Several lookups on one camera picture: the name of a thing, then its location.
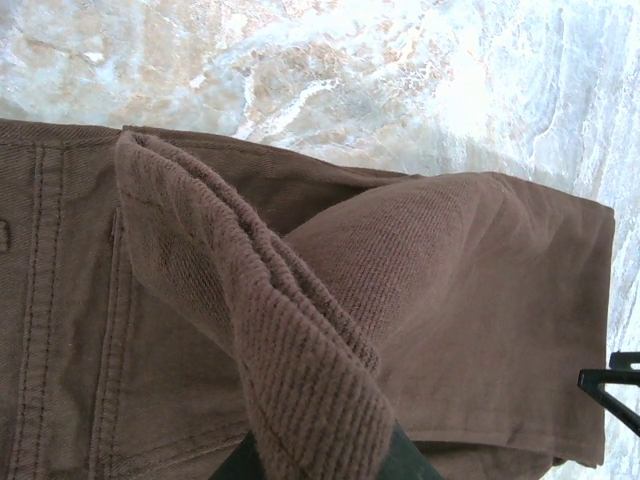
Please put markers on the brown long pants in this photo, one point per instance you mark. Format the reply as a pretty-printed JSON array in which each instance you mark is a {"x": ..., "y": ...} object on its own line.
[{"x": 450, "y": 275}]

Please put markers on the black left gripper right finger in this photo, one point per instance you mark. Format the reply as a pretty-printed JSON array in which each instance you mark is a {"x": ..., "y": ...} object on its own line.
[{"x": 410, "y": 462}]

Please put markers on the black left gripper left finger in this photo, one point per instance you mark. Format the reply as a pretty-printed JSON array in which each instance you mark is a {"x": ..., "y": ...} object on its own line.
[{"x": 240, "y": 467}]

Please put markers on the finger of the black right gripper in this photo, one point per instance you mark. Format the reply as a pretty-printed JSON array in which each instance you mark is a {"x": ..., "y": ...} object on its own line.
[{"x": 586, "y": 378}]

